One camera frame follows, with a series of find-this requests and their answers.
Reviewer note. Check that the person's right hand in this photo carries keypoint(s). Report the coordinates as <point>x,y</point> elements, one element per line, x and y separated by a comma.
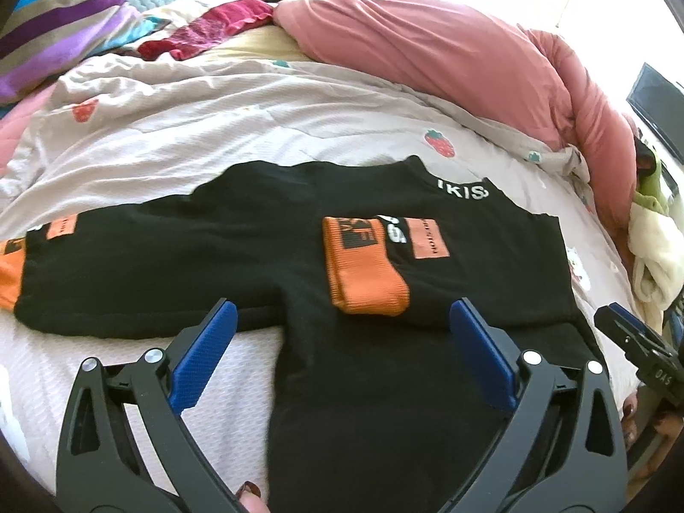
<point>629,414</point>

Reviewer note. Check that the striped colourful blanket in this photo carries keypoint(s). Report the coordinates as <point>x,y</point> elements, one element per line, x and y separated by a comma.
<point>53,26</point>

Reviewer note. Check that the dark cloth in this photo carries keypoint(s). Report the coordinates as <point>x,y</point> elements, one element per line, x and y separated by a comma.
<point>646,155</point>

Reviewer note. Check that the person's left hand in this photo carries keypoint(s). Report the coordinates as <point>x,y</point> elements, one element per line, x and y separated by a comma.
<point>252,497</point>

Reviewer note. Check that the pink duvet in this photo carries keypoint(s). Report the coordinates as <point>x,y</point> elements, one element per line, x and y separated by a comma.
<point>427,53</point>

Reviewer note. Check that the red velvet garment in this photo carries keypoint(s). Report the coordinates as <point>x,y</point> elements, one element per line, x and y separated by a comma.
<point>214,24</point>

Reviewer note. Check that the green and white plush toy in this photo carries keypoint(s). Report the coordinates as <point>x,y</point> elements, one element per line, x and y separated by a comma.
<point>654,246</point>

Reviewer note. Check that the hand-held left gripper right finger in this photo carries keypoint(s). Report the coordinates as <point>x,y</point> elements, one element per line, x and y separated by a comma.
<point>481,347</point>

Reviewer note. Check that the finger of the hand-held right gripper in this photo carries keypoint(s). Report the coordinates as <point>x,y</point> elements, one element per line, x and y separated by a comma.
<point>622,326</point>

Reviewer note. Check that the black monitor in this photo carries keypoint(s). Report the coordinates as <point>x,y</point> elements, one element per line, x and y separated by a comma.
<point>657,101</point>

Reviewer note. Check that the strawberry print blanket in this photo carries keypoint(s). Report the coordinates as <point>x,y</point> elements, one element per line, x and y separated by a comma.
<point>214,117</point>

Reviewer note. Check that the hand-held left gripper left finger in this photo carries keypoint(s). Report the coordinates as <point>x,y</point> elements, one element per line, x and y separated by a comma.
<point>206,352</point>

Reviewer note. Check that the black sweater with orange cuffs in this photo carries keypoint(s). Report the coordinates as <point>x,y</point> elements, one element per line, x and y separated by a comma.
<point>214,235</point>

